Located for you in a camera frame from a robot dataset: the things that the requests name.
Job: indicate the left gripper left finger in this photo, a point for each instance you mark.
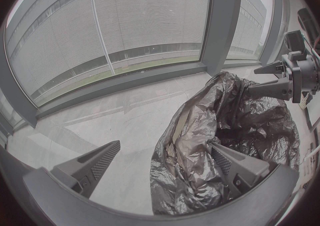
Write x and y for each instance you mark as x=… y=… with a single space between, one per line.
x=100 y=162

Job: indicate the window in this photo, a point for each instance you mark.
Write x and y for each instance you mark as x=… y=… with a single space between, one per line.
x=220 y=32

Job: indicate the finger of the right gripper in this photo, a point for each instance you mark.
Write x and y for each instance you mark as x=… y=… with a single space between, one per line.
x=271 y=68
x=275 y=90

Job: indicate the white perforated laundry basket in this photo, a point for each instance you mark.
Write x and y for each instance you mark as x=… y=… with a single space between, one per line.
x=305 y=101

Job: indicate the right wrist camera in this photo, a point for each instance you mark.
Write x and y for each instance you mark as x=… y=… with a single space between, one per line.
x=294 y=41

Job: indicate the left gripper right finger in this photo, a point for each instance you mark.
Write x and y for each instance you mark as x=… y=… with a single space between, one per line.
x=243 y=173

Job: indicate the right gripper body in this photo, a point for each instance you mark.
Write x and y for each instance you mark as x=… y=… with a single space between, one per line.
x=305 y=75

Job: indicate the black plastic bag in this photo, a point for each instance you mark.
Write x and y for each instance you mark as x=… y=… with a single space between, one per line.
x=200 y=170

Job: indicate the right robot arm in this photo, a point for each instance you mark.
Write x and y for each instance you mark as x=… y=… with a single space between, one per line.
x=308 y=22

